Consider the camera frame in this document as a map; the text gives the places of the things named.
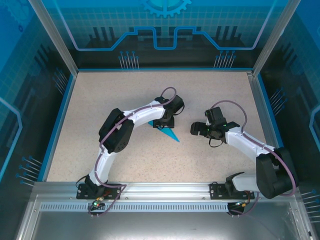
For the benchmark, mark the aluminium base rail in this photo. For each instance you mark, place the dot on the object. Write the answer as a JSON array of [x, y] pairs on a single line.
[[165, 190]]

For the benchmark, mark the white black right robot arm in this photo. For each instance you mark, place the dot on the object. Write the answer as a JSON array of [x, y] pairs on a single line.
[[245, 182]]

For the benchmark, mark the aluminium frame post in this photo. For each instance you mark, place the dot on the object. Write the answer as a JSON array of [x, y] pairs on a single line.
[[275, 37], [57, 42]]

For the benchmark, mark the aluminium side rail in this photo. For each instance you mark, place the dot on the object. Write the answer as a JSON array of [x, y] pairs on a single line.
[[265, 130]]

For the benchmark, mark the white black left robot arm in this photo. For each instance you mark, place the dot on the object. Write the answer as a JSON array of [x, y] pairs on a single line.
[[103, 165]]

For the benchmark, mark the blue table edge strip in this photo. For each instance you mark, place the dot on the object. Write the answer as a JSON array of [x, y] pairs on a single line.
[[275, 127], [59, 127]]

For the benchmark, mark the grey metal sheet tray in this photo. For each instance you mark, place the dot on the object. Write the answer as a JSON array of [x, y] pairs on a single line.
[[160, 225]]

